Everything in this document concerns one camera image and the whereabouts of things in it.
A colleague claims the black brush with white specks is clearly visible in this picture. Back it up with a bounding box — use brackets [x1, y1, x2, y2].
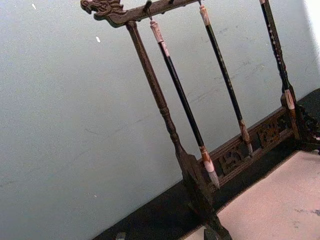
[258, 0, 296, 111]

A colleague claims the black brush with brown ferrule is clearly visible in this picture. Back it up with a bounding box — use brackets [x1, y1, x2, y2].
[198, 3, 254, 159]

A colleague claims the dark carved wooden brush rack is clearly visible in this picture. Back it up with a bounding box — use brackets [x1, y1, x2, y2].
[80, 0, 320, 240]

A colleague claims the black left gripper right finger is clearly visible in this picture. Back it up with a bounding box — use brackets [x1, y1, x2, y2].
[203, 228, 218, 240]

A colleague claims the pale pink felt mat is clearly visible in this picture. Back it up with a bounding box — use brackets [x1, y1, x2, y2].
[183, 149, 320, 240]

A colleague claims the black brush with pale tip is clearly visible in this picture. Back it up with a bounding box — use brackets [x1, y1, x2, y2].
[149, 19, 221, 190]

